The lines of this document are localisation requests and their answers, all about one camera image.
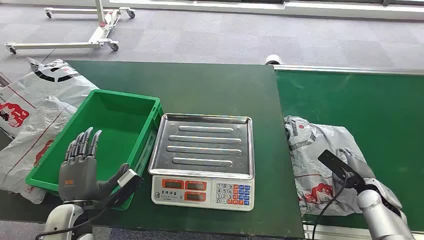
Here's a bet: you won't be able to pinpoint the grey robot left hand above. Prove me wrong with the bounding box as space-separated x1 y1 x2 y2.
58 126 131 203

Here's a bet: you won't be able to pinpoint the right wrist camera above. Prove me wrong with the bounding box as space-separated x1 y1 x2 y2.
317 149 366 194

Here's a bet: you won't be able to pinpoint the white mailer bag red lines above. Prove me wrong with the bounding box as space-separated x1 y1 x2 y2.
0 95 79 205

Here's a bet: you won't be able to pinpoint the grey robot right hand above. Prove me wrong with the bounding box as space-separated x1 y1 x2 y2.
332 148 377 186

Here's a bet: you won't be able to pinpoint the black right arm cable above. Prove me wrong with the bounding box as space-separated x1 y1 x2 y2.
311 174 349 240

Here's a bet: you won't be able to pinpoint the green plastic crate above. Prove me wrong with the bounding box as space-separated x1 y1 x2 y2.
25 88 165 212

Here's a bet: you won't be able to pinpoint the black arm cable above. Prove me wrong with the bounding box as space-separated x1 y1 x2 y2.
311 174 349 240
34 206 111 240

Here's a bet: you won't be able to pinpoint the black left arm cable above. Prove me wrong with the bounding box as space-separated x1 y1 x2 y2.
34 206 111 240

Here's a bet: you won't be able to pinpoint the electronic scale with steel tray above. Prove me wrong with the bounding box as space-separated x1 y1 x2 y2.
147 113 256 213

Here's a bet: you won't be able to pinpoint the grey plastic mailer package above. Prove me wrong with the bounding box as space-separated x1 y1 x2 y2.
283 115 377 217

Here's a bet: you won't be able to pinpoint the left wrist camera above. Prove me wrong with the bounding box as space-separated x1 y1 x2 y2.
99 168 144 210

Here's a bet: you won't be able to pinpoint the white mailer bag black print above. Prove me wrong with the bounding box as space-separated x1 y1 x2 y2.
0 57 100 139

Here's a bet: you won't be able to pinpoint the white wheeled stand frame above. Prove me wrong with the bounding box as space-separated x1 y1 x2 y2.
4 0 137 56

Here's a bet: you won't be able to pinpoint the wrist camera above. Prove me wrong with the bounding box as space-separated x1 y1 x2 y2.
317 149 366 194
99 168 144 210

